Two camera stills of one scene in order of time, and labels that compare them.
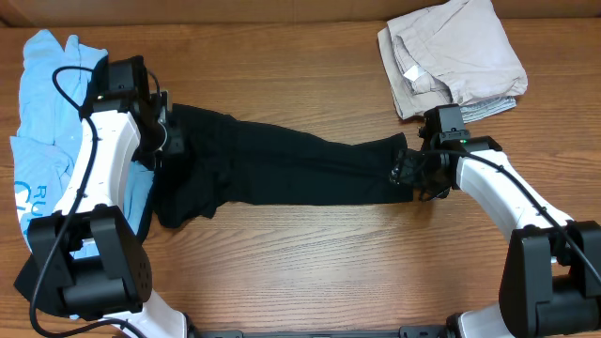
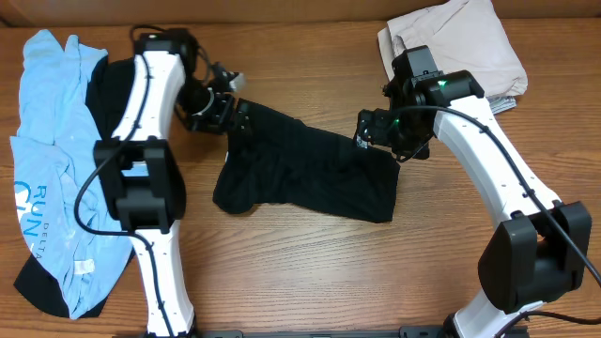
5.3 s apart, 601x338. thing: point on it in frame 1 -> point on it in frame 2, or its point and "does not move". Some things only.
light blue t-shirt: [54, 75] does not move
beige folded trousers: [449, 53] does not move
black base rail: [404, 333] does not move
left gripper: [174, 141] -> [225, 111]
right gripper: [407, 174] -> [382, 121]
